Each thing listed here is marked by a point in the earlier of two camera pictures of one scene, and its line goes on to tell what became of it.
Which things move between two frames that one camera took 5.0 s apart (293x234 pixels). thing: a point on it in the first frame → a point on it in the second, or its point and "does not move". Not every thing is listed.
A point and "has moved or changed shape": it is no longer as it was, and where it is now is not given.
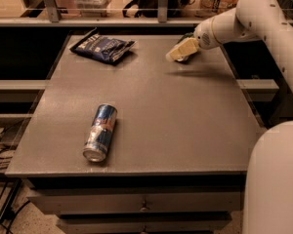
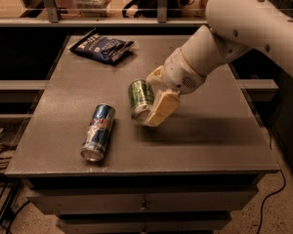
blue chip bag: x=101 y=47 does not move
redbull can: x=100 y=135 does not move
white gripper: x=204 y=36 → x=180 y=71
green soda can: x=188 y=35 has moved or changed shape
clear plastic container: x=92 y=1 does not move
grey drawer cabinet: x=122 y=139 does not move
